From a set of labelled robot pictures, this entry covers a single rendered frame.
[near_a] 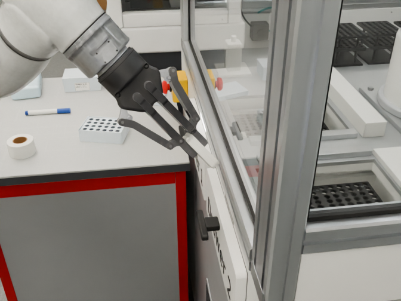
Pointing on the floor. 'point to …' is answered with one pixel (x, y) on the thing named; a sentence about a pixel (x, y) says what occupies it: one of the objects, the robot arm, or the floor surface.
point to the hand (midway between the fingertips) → (200, 150)
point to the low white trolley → (91, 205)
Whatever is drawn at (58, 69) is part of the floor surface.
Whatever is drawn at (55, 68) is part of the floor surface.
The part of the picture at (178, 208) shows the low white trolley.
